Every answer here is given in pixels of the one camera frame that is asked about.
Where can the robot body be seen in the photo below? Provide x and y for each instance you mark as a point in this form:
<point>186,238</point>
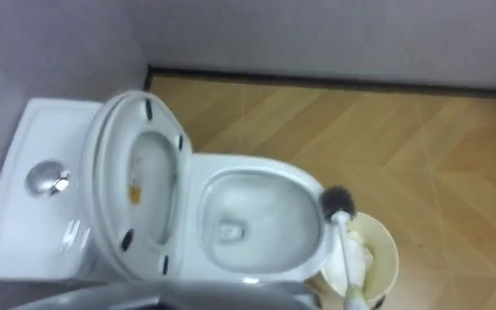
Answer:
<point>179,297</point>

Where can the white paper in bin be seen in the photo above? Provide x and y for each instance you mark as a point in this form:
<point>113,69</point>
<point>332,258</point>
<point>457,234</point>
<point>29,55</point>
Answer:
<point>357,258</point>

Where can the toilet brush with black bristles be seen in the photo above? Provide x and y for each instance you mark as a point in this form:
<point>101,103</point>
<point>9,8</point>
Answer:
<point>337,202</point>

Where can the cream round waste bin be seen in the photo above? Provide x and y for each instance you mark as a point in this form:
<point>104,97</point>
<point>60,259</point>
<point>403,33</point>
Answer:
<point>383,254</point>

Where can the white toilet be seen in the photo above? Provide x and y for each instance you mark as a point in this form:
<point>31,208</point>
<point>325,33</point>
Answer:
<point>248,181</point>

